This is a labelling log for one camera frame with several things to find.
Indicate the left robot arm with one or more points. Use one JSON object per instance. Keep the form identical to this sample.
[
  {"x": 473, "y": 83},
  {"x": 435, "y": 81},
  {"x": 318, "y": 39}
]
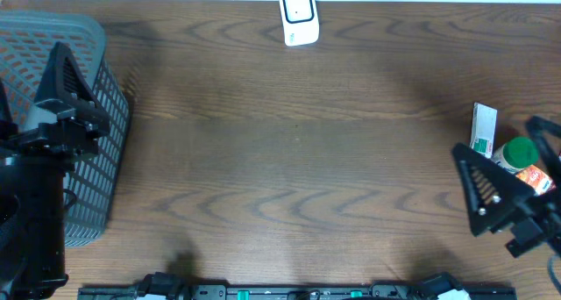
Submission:
[{"x": 33, "y": 166}]

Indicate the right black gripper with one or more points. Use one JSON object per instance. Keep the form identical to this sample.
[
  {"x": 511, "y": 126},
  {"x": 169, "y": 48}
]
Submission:
[{"x": 490, "y": 217}]

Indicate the small orange box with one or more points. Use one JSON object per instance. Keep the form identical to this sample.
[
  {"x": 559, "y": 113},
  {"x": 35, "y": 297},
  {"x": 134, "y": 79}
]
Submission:
[{"x": 538, "y": 180}]

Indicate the green lid jar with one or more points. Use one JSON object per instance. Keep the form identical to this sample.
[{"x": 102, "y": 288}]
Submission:
[{"x": 516, "y": 155}]

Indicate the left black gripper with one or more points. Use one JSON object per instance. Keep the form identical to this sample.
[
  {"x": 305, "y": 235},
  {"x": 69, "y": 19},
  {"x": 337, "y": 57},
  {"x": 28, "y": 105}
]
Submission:
[{"x": 61, "y": 131}]

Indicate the white green Panadol box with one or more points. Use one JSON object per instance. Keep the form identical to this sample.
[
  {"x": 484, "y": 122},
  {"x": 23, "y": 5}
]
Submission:
[{"x": 484, "y": 119}]

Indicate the grey plastic basket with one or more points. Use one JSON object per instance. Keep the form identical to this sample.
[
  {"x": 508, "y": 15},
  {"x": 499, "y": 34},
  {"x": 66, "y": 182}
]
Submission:
[{"x": 27, "y": 39}]

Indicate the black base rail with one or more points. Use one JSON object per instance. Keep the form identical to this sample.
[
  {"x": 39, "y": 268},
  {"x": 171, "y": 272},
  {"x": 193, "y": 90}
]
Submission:
[{"x": 160, "y": 286}]

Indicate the white barcode scanner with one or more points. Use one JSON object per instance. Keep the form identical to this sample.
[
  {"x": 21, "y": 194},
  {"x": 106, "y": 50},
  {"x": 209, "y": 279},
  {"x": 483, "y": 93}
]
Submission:
[{"x": 300, "y": 22}]

